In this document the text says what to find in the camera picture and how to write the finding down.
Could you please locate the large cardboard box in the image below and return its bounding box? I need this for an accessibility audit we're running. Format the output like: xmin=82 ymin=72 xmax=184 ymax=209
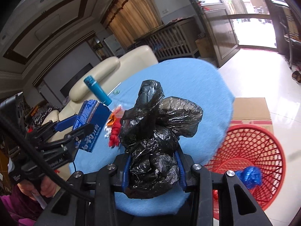
xmin=229 ymin=97 xmax=274 ymax=134

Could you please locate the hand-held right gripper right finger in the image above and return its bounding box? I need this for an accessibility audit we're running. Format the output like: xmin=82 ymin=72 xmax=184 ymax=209
xmin=174 ymin=151 xmax=273 ymax=226

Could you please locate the teal thermos bottle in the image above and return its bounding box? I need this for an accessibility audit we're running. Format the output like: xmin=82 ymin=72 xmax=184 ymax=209
xmin=83 ymin=76 xmax=113 ymax=106

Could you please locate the black cable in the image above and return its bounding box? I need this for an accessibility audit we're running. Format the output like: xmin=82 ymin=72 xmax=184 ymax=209
xmin=0 ymin=115 xmax=94 ymax=202

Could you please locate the white straw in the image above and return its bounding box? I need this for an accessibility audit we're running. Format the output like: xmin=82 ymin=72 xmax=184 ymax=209
xmin=108 ymin=82 xmax=122 ymax=95

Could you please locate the small cardboard box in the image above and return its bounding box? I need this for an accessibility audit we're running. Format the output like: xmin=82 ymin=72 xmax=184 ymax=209
xmin=195 ymin=38 xmax=213 ymax=58

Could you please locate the wooden slatted cabinet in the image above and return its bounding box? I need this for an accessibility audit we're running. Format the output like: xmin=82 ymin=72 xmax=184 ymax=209
xmin=135 ymin=16 xmax=200 ymax=60

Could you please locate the red plastic mesh basket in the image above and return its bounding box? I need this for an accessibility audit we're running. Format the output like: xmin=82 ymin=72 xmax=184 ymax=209
xmin=203 ymin=124 xmax=287 ymax=220

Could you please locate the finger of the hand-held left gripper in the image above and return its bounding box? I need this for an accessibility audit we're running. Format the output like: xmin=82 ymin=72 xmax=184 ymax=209
xmin=26 ymin=115 xmax=79 ymax=144
xmin=39 ymin=123 xmax=96 ymax=154

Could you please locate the crumpled blue plastic bag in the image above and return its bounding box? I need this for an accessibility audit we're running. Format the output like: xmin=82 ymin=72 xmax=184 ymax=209
xmin=235 ymin=166 xmax=262 ymax=189

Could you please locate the black television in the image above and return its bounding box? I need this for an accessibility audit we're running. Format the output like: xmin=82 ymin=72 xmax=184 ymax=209
xmin=60 ymin=62 xmax=94 ymax=97

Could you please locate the blue table cloth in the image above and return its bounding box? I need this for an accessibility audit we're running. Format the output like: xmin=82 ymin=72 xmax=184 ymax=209
xmin=69 ymin=58 xmax=236 ymax=216

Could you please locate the cream leather sofa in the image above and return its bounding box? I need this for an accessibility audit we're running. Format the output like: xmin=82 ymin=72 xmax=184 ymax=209
xmin=43 ymin=45 xmax=158 ymax=132

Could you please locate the glass door with wooden frame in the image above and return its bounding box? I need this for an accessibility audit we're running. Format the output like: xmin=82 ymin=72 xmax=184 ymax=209
xmin=198 ymin=2 xmax=240 ymax=67

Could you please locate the person's left forearm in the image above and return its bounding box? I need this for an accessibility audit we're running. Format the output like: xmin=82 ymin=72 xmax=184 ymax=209
xmin=0 ymin=186 xmax=47 ymax=226

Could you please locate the blue cardboard box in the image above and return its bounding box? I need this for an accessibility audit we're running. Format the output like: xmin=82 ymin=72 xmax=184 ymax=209
xmin=72 ymin=99 xmax=111 ymax=153

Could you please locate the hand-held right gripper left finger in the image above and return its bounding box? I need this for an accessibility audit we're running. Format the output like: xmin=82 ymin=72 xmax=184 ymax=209
xmin=35 ymin=153 xmax=132 ymax=226

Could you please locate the orange snack packet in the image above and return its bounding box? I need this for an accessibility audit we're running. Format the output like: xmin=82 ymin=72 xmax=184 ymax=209
xmin=107 ymin=106 xmax=124 ymax=126

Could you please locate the metal rack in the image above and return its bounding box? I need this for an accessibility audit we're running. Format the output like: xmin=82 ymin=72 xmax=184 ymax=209
xmin=279 ymin=5 xmax=301 ymax=70

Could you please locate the black plastic bag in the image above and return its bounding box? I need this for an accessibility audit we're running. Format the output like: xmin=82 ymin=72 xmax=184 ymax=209
xmin=119 ymin=79 xmax=204 ymax=199

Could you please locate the person's left hand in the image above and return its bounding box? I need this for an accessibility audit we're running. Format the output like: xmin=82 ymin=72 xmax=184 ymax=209
xmin=19 ymin=176 xmax=57 ymax=202

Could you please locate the red mesh net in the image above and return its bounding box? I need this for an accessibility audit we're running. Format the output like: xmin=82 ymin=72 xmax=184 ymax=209
xmin=109 ymin=120 xmax=121 ymax=147

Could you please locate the tan curtain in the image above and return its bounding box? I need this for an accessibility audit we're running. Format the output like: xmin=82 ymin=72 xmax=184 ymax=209
xmin=102 ymin=0 xmax=164 ymax=49

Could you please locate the black white patterned cloth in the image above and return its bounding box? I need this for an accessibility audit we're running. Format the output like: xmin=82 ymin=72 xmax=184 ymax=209
xmin=33 ymin=105 xmax=62 ymax=128

